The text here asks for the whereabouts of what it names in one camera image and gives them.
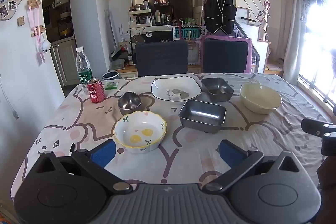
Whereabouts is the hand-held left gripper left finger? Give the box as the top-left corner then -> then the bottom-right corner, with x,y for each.
35,139 -> 133,193

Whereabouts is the printed cartoon tablecloth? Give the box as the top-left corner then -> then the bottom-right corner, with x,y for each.
10,72 -> 332,201

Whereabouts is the round steel bowl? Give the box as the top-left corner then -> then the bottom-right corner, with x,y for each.
117,92 -> 142,116

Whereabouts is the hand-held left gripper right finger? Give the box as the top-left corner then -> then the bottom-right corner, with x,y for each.
203,139 -> 301,193

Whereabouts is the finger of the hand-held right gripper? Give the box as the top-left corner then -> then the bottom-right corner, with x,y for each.
301,117 -> 336,138

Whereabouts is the cream ceramic mug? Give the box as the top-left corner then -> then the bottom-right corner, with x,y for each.
240,79 -> 282,115

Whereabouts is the clear water bottle green label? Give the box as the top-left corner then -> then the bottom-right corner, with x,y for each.
76,47 -> 93,85

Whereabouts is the pink ribbon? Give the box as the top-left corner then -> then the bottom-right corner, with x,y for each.
28,5 -> 46,64

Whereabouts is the white curtain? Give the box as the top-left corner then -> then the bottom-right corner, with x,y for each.
282,0 -> 307,78

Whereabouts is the cream kitchen base cabinet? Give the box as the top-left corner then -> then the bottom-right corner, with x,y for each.
51,38 -> 77,87

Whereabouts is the black vest white trim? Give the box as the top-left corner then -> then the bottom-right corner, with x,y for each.
204,0 -> 237,35

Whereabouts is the red drink can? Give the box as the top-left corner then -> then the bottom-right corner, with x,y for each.
87,78 -> 106,104

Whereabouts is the dark grey chair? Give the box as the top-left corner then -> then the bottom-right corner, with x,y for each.
203,38 -> 249,74
134,41 -> 189,77

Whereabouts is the grey trash bin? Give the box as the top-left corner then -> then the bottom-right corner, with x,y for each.
102,71 -> 120,81

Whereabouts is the person's right forearm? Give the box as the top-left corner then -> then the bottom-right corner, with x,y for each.
316,155 -> 336,224

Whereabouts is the white wall cable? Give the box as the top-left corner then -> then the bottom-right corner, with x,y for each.
0,81 -> 19,120

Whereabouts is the white storage rack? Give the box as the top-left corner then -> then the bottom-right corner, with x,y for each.
128,7 -> 153,28

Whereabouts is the white plate leaf print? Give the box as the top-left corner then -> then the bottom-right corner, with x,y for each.
151,76 -> 202,105

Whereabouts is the white bowl yellow scalloped rim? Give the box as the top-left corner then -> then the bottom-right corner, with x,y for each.
113,111 -> 167,154

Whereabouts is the steel square tray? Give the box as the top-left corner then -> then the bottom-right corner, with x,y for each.
178,99 -> 227,134
201,77 -> 234,103

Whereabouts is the teal sign plate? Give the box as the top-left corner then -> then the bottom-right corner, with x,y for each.
172,27 -> 201,41

